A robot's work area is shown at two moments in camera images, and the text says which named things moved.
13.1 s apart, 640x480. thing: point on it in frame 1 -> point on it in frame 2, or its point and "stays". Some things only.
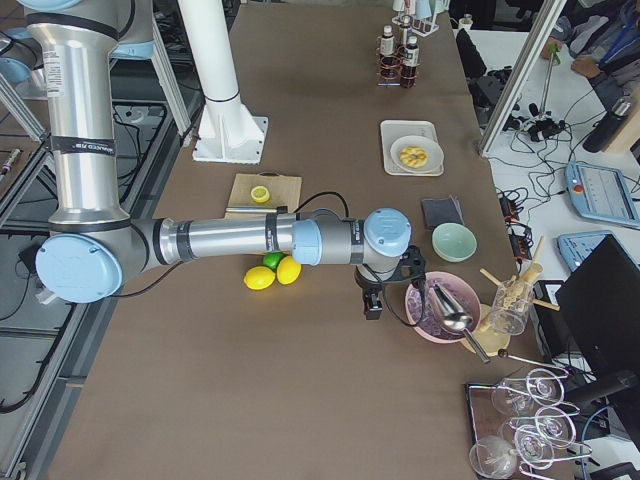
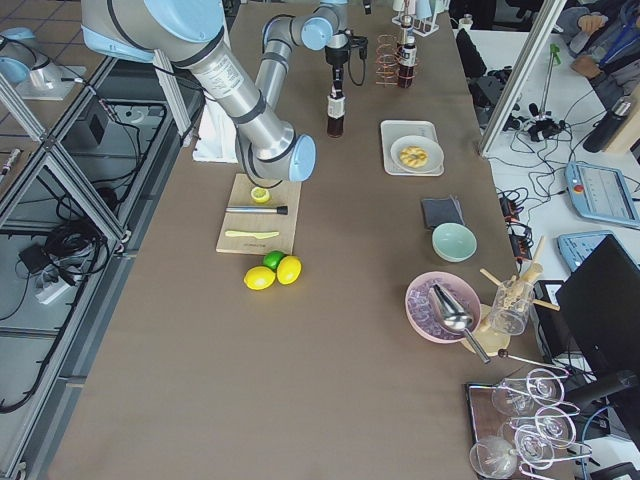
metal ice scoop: (455, 318) stays
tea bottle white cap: (387, 46) -> (336, 107)
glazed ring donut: (413, 156) stays
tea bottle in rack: (411, 62) stays
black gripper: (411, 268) -> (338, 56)
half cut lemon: (260, 194) stays
